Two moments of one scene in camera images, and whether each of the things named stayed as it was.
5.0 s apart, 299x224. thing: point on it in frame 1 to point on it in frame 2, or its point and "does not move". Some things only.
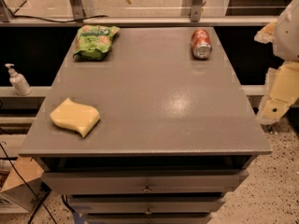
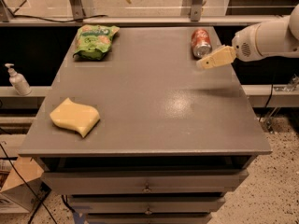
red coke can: [202, 47] does not move
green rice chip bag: [94, 41] does not move
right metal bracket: [192, 0] does not move
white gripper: [290, 37] to [244, 47]
